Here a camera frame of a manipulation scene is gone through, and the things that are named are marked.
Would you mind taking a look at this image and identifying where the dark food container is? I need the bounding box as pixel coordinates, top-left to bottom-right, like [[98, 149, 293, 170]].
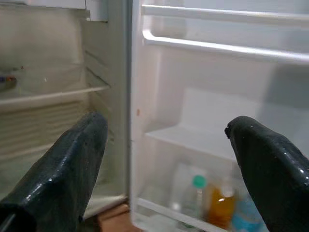
[[0, 73, 18, 92]]

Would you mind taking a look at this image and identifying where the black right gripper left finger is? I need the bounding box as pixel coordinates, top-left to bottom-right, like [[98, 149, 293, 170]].
[[0, 111, 109, 232]]

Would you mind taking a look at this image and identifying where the clear bottle with teal cap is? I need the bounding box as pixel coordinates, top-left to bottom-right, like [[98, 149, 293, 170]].
[[169, 174, 211, 219]]

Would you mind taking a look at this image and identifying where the blue labelled bottle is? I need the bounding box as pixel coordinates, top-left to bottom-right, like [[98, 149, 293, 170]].
[[231, 193, 267, 232]]

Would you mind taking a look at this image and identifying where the silver fridge door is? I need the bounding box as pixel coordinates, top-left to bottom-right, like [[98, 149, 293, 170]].
[[129, 0, 309, 232]]

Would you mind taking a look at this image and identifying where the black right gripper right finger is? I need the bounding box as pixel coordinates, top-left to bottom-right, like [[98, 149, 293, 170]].
[[224, 115, 309, 232]]

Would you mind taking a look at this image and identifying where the white door shelf rail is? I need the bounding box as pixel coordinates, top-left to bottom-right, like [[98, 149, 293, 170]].
[[141, 29, 309, 65], [141, 4, 309, 26]]

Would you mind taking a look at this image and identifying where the orange drink bottle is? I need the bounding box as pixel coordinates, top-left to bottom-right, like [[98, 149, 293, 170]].
[[207, 177, 239, 230]]

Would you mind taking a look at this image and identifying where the small silver fridge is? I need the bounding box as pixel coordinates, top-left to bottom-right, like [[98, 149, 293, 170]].
[[0, 0, 133, 219]]

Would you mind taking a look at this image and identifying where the white fridge shelf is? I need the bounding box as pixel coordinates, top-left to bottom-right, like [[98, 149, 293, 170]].
[[0, 86, 111, 107]]

